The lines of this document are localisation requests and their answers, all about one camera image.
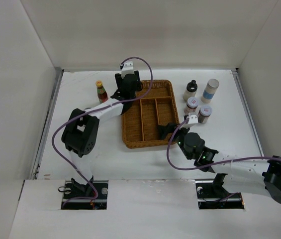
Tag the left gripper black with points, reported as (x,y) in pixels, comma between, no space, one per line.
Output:
(120,80)

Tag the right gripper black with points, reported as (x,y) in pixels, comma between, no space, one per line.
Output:
(164,130)

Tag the red sauce bottle yellow cap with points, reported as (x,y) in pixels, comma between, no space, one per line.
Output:
(101,92)

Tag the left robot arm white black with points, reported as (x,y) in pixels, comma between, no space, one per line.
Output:
(79,136)

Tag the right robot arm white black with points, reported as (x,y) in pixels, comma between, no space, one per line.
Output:
(256,174)

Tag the brown wicker divided basket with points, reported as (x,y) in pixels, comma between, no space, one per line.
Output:
(140,123)

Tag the satay sauce jar white lid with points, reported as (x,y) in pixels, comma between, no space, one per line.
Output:
(191,106)

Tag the dark spice jar white lid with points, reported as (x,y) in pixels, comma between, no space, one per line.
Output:
(204,113)

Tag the black cap white powder bottle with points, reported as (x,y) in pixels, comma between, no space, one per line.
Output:
(190,90)

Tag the blue label bottle silver cap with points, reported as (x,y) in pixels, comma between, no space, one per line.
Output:
(209,91)

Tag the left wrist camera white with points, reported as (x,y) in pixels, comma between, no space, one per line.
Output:
(126,68)

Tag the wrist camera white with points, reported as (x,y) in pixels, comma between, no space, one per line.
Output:
(126,68)
(190,120)

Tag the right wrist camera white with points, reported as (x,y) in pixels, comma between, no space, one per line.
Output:
(190,120)

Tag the aluminium table edge rail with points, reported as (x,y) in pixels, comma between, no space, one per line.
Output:
(43,138)

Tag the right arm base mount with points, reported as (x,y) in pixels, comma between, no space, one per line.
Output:
(211,195)

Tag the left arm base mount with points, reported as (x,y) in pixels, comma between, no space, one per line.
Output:
(77,196)

